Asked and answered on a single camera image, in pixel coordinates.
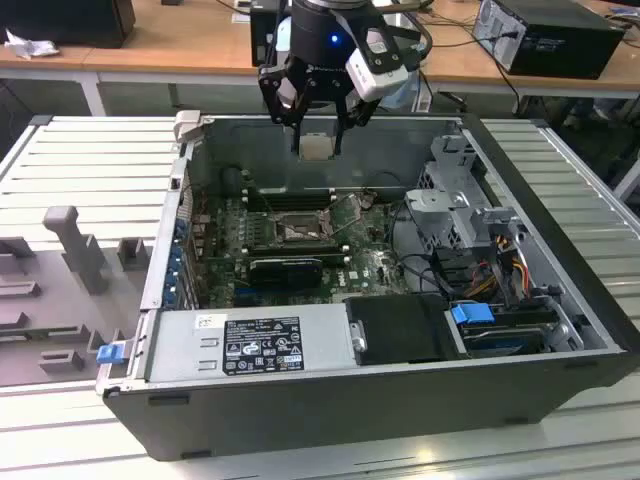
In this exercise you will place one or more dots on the grey power supply with label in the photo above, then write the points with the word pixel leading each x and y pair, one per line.
pixel 175 345

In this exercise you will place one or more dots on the green motherboard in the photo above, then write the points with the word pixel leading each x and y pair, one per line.
pixel 370 270

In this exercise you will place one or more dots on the grey case latch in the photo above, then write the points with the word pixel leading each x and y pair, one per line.
pixel 187 125

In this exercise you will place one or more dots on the blue case latch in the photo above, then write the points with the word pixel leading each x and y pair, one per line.
pixel 110 354

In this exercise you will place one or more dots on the hard disk in blue carrier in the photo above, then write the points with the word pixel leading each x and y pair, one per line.
pixel 470 317

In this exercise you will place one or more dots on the green RAM stick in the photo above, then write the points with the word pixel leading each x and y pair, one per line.
pixel 285 272

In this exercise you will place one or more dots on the small black box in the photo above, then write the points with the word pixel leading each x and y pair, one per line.
pixel 262 35

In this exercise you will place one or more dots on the black desktop computer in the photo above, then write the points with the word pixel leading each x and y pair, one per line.
pixel 565 50

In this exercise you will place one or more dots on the black plastic shroud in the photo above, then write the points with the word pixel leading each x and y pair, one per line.
pixel 400 330

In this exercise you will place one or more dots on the large black box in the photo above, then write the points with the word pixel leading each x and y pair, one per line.
pixel 75 20

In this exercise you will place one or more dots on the wooden desk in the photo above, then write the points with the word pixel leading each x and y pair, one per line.
pixel 175 56

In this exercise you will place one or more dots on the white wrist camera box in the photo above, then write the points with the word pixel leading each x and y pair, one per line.
pixel 377 75

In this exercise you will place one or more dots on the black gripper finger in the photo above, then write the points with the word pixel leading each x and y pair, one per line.
pixel 352 112
pixel 272 95

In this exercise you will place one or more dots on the grey metal drive cage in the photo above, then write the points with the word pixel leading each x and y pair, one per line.
pixel 440 210

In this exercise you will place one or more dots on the silver square CPU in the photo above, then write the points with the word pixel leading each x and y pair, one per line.
pixel 316 147

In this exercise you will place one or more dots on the crumpled white paper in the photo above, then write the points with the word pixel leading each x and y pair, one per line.
pixel 30 47

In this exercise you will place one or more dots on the CPU socket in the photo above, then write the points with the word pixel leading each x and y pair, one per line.
pixel 295 227

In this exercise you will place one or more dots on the RAM slot with white clips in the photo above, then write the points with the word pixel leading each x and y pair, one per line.
pixel 330 251
pixel 295 199
pixel 300 189

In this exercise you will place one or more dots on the grey parts rack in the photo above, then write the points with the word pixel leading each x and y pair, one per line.
pixel 50 320

